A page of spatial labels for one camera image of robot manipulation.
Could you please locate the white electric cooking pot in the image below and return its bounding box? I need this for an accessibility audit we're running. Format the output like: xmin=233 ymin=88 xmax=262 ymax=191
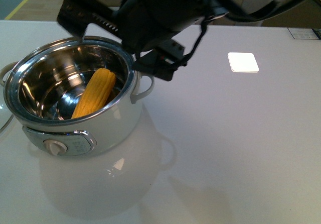
xmin=1 ymin=36 xmax=152 ymax=156

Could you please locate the yellow corn cob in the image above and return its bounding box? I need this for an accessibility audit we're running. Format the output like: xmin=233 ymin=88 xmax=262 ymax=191
xmin=71 ymin=68 xmax=116 ymax=119

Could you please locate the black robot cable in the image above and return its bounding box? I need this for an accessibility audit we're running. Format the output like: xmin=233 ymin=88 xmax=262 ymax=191
xmin=185 ymin=0 xmax=321 ymax=66

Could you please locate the label sticker on table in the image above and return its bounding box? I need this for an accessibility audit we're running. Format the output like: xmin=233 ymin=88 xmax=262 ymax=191
xmin=288 ymin=28 xmax=320 ymax=40

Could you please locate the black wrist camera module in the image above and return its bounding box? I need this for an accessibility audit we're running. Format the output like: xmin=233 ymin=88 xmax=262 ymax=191
xmin=132 ymin=39 xmax=185 ymax=81

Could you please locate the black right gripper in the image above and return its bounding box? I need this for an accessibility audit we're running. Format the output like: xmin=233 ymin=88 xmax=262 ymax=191
xmin=117 ymin=0 xmax=228 ymax=52

